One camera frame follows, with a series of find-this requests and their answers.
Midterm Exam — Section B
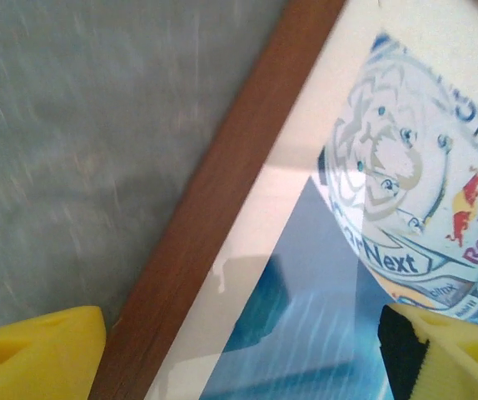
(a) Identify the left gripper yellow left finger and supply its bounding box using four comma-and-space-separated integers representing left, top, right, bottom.
0, 306, 107, 400

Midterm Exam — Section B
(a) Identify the blue racing helmet photo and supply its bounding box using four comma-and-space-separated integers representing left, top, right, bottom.
216, 27, 478, 400

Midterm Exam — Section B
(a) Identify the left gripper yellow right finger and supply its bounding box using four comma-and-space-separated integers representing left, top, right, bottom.
378, 302, 478, 400

